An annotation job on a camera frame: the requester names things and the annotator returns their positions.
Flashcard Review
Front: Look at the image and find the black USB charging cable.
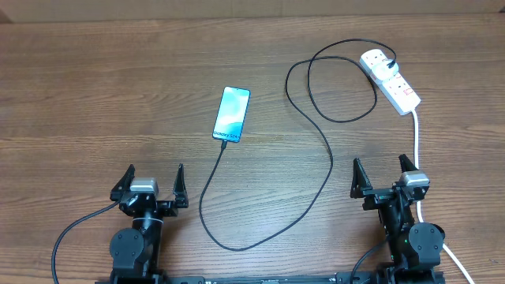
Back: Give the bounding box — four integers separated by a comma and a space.
198, 38, 398, 252

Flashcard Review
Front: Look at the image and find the blue Samsung Galaxy smartphone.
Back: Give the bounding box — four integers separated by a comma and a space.
212, 86, 251, 143

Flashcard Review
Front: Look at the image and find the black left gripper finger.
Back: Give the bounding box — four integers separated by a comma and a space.
110, 164, 135, 201
173, 163, 189, 208

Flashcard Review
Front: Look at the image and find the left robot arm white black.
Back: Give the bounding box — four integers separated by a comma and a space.
110, 164, 189, 283

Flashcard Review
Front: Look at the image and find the white power strip cord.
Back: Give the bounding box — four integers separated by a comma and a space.
410, 109, 476, 284

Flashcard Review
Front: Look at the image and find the white power strip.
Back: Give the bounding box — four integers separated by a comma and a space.
360, 49, 421, 115

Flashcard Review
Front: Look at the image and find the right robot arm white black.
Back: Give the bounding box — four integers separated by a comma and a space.
350, 154, 445, 283

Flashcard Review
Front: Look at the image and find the white USB charger plug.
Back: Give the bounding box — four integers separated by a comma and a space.
372, 60, 399, 81

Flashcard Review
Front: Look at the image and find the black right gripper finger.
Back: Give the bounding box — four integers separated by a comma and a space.
350, 158, 373, 199
398, 154, 418, 173

